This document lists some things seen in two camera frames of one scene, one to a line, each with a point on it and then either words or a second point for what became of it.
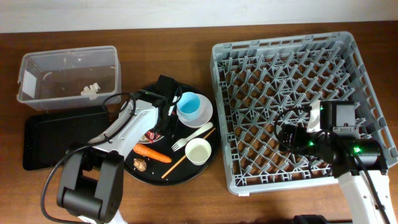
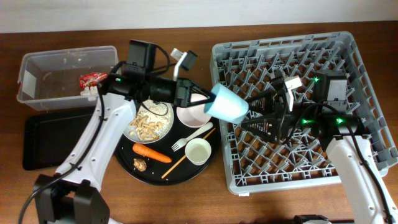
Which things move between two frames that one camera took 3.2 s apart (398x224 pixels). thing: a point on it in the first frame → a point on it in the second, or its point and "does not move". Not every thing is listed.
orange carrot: (152, 153) does not move
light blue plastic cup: (188, 105) → (228, 104)
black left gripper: (171, 130) → (183, 88)
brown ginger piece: (140, 164) does not move
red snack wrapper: (152, 135) → (91, 79)
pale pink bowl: (205, 114) does not move
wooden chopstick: (185, 157) does not move
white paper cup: (198, 150) does not move
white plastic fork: (178, 144) does not move
